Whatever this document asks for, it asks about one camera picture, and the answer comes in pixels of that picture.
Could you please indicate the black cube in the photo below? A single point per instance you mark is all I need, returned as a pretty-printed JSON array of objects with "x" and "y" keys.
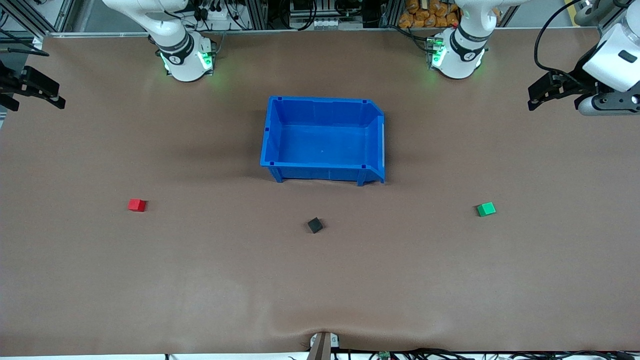
[{"x": 315, "y": 225}]

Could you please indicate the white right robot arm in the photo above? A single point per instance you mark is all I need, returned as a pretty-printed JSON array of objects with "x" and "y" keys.
[{"x": 185, "y": 65}]

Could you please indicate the white corner bracket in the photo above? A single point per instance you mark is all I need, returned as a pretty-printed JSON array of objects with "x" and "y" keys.
[{"x": 37, "y": 44}]

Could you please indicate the red cube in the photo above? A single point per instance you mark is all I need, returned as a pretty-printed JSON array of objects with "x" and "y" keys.
[{"x": 136, "y": 204}]

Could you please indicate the small green connector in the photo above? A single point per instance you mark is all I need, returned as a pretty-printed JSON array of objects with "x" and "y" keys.
[{"x": 384, "y": 355}]

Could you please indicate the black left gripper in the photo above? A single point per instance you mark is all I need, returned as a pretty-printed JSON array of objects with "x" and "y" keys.
[{"x": 575, "y": 80}]

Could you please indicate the white terminal block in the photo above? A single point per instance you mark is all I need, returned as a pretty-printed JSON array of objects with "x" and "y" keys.
[{"x": 335, "y": 23}]

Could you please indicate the orange lumpy bundle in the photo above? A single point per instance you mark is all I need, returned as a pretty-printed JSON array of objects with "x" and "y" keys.
[{"x": 430, "y": 12}]

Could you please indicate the blue plastic storage bin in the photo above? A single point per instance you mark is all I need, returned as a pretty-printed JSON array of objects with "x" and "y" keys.
[{"x": 320, "y": 145}]

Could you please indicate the brown post with grey bracket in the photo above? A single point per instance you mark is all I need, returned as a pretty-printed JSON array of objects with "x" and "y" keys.
[{"x": 320, "y": 347}]

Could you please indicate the aluminium frame profile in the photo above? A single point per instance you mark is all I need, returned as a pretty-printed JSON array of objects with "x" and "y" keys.
[
  {"x": 252, "y": 12},
  {"x": 64, "y": 15},
  {"x": 390, "y": 12}
]

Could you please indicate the white power strip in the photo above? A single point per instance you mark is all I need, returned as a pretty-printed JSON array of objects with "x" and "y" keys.
[{"x": 217, "y": 19}]

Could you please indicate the silver table edge rail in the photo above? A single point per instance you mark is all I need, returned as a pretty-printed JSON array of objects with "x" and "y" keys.
[{"x": 325, "y": 31}]

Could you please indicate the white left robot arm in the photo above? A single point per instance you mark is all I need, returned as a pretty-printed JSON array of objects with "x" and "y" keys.
[{"x": 457, "y": 60}]

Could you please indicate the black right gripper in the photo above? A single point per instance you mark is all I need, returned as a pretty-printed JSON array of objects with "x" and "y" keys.
[{"x": 24, "y": 81}]

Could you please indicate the green cube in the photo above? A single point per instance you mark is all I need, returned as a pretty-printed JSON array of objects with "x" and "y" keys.
[{"x": 486, "y": 209}]

